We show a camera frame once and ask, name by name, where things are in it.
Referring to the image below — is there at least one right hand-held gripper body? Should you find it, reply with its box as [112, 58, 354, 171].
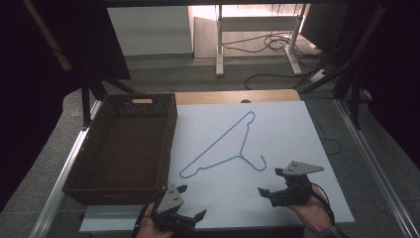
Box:
[268, 160, 326, 208]

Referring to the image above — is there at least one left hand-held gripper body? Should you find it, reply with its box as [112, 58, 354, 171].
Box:
[152, 183, 196, 232]

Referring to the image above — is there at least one person's right hand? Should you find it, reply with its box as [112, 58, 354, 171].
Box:
[286, 184, 335, 234]

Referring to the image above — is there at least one person's left hand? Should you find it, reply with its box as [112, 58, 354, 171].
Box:
[135, 201, 174, 238]

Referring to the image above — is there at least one white board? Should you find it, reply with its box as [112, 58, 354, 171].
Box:
[78, 100, 357, 233]

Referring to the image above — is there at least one person's right plaid sleeve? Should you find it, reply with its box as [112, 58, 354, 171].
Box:
[312, 225, 349, 238]

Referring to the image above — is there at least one brown woven basket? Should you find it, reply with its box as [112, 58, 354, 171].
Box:
[61, 92, 178, 206]

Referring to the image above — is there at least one white power strip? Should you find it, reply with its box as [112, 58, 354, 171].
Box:
[309, 67, 330, 84]

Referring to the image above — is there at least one black metal stand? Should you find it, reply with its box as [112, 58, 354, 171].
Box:
[79, 69, 137, 129]
[298, 3, 392, 131]

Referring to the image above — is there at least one dark curtain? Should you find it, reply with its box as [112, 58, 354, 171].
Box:
[345, 0, 420, 171]
[0, 0, 132, 212]

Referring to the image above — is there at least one wooden stick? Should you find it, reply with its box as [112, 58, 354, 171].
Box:
[22, 0, 73, 72]

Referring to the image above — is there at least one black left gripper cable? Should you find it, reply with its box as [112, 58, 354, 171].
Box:
[131, 192, 163, 238]

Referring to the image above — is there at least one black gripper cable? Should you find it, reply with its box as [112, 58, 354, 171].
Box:
[131, 192, 163, 238]
[309, 181, 337, 227]

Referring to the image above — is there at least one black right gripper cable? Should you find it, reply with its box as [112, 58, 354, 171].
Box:
[309, 181, 337, 227]

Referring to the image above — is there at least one blue wire clothes hanger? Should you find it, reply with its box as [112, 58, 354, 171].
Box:
[178, 110, 267, 179]

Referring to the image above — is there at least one thin black looped cable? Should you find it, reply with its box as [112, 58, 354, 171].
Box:
[308, 108, 344, 157]

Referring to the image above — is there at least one aluminium rail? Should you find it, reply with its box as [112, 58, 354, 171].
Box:
[334, 98, 420, 238]
[29, 98, 104, 238]

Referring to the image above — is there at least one long black floor cable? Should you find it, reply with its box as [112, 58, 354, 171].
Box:
[244, 71, 313, 91]

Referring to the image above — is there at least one tangle of black floor cables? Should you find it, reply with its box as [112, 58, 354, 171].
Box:
[221, 31, 327, 61]

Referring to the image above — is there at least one white metal desk frame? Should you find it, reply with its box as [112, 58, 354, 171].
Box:
[215, 3, 309, 78]

